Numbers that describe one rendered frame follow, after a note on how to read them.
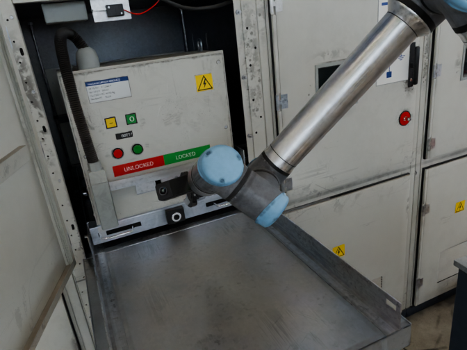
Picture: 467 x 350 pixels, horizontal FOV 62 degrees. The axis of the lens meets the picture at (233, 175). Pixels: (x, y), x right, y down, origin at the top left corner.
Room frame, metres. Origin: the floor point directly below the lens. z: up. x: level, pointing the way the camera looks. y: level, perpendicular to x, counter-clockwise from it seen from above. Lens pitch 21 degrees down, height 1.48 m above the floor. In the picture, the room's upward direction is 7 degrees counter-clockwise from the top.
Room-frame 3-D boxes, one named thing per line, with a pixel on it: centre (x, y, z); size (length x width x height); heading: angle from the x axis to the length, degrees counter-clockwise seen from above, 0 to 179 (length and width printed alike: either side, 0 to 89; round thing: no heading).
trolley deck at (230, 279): (0.84, 0.08, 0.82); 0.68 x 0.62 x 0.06; 21
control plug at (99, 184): (1.05, 0.39, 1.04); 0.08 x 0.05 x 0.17; 21
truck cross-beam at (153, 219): (1.21, 0.22, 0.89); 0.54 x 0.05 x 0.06; 111
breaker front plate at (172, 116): (1.19, 0.22, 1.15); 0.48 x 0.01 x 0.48; 111
